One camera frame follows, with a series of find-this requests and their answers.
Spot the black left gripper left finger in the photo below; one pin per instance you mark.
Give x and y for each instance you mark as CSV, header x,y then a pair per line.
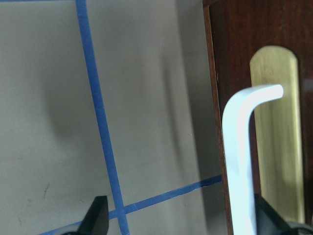
x,y
96,220

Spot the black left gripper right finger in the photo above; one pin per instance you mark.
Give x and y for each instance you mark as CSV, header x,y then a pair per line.
x,y
268,221

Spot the wooden drawer with white handle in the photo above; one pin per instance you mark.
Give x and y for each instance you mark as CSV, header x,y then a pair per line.
x,y
256,42

